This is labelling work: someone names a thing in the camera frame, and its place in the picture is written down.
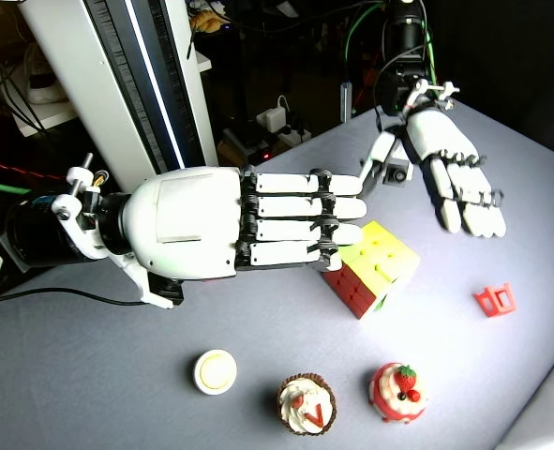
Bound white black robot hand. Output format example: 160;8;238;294
359;106;508;239
116;166;369;310

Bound colourful puzzle cube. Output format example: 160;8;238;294
322;219;421;321

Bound dark device with red light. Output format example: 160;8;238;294
222;128;276;170

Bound white power adapter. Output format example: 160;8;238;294
256;96;292;133

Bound white power strip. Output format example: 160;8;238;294
276;124;313;146

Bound white round button yellow centre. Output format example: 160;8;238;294
192;349;238;396

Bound white column with black rails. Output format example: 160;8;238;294
18;0;219;193

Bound small red toy stool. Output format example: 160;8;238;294
472;282;517;319

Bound grey table cloth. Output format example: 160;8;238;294
0;91;554;450

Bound white sneaker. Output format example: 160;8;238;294
22;41;67;104

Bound yellow plush toy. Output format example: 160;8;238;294
189;11;233;34

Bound toy cupcake brown wrapper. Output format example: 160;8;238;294
277;372;337;437

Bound toy strawberry cream cake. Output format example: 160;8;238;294
367;361;428;425

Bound green cable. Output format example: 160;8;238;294
343;2;386;83

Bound thin black cable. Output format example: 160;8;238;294
0;286;147;308

